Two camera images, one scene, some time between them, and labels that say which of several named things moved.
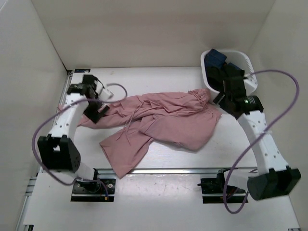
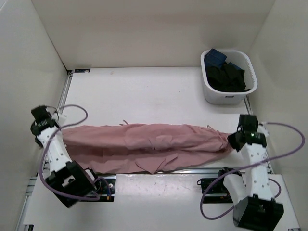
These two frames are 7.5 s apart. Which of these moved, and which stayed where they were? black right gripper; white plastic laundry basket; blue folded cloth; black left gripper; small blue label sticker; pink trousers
Moved: black left gripper; pink trousers; black right gripper
Stayed: white plastic laundry basket; small blue label sticker; blue folded cloth
